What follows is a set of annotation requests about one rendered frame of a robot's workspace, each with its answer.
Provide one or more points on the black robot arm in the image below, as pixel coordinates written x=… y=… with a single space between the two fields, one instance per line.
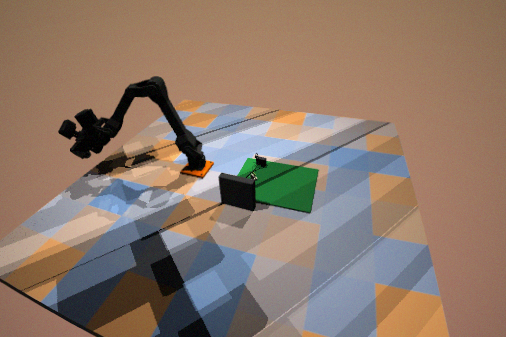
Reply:
x=155 y=89

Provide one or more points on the green circuit board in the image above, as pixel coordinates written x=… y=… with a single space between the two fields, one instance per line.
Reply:
x=282 y=185

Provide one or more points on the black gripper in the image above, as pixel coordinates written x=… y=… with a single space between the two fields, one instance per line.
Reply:
x=67 y=130

